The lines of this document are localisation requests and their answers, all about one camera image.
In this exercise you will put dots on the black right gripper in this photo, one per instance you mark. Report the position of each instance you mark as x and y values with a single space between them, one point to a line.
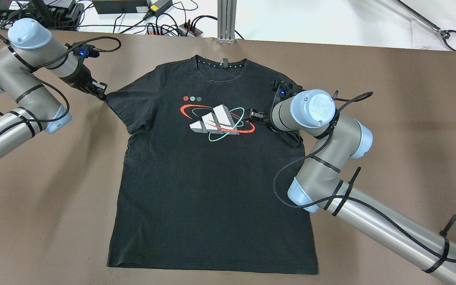
266 119

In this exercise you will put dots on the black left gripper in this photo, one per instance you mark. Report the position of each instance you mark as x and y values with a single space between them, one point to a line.
80 76

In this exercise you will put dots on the black printed t-shirt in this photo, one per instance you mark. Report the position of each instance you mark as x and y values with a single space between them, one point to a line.
196 191

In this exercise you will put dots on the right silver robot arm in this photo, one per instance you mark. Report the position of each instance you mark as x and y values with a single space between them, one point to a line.
340 138

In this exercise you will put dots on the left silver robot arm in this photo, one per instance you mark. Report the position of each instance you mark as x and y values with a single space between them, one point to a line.
31 46

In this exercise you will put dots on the black power adapter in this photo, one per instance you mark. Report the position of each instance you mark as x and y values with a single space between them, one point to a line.
160 6

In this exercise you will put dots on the black power strip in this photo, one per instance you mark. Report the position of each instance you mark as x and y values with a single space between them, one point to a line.
172 30

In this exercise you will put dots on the aluminium frame profile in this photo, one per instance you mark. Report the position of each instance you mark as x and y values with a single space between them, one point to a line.
226 19

